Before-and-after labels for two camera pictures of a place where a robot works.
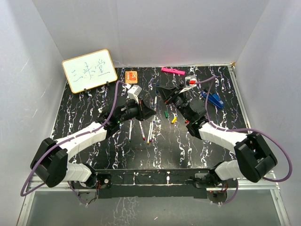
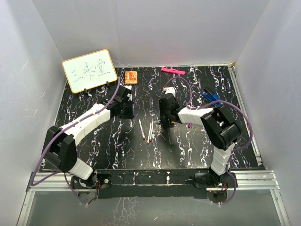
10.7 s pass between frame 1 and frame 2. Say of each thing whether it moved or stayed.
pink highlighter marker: stayed
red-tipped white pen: stayed
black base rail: stayed
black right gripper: moved
